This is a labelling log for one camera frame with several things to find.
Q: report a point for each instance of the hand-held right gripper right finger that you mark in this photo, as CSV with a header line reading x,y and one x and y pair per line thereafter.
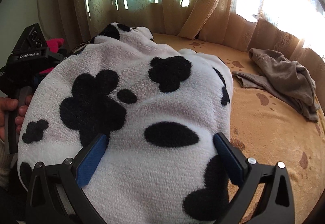
x,y
228,160

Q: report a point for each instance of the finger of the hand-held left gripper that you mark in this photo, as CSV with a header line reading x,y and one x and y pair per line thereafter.
x,y
57,56

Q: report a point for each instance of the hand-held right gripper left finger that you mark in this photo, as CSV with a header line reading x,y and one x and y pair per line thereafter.
x,y
91,160

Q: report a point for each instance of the cow print fleece garment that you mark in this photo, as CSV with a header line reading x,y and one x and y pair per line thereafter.
x,y
139,99

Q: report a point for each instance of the person's left forearm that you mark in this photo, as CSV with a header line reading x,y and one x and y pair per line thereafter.
x,y
3,163

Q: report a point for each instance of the person's left hand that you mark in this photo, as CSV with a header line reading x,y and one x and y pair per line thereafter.
x,y
9,104

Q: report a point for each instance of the red cloth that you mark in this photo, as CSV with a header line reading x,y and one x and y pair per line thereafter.
x,y
54,44

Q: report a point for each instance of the grey-brown knit garment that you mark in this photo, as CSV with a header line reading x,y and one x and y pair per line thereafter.
x,y
287,77

